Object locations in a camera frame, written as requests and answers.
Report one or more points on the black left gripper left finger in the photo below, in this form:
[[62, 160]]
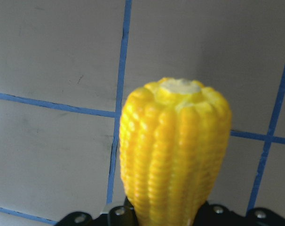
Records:
[[79, 219]]

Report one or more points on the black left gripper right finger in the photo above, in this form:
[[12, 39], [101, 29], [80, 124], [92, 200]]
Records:
[[264, 217]]

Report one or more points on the yellow corn cob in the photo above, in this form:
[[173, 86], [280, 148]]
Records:
[[173, 137]]

